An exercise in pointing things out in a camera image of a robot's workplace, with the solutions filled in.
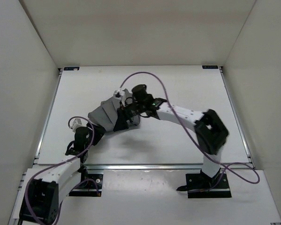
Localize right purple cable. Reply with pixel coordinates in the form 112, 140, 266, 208
119, 71, 260, 185

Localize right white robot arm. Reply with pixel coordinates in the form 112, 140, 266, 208
113, 84, 229, 188

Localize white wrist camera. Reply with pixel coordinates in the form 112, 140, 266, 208
113, 88, 126, 105
68, 118, 82, 133

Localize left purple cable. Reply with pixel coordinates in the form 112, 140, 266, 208
24, 115, 101, 222

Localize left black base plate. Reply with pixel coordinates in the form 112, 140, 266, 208
68, 173, 104, 197

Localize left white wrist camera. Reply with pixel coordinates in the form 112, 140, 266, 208
68, 118, 82, 133

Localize grey pleated skirt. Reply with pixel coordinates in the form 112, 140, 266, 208
88, 97, 141, 132

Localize purple cable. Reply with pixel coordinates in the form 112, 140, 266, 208
119, 71, 260, 185
24, 115, 101, 222

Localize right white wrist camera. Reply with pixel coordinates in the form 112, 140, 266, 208
113, 88, 126, 105

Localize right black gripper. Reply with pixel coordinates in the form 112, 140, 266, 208
114, 100, 146, 131

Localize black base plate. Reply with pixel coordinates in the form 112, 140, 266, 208
68, 173, 104, 197
176, 173, 232, 199

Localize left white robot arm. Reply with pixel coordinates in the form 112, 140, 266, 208
19, 124, 106, 225

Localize right blue table label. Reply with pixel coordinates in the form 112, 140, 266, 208
202, 65, 218, 69

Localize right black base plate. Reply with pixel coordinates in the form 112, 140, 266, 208
176, 173, 232, 199

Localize blue table label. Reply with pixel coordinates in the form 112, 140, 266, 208
202, 65, 218, 69
63, 67, 80, 71

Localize left blue table label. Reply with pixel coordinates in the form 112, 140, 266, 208
63, 67, 80, 71

